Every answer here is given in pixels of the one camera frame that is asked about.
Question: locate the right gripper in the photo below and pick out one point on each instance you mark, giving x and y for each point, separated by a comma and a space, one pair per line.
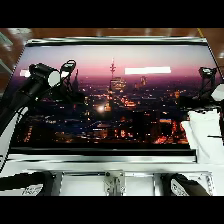
196, 102

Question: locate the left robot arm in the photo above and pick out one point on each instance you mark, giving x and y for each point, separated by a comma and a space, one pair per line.
31, 88

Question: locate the silver frame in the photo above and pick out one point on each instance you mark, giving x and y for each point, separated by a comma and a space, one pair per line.
100, 165

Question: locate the white shirt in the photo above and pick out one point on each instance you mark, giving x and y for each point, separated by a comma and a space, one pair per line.
203, 136

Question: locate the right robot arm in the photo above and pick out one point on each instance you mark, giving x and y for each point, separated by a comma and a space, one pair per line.
218, 93

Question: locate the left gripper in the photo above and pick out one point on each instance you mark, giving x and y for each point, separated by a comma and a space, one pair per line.
71, 95

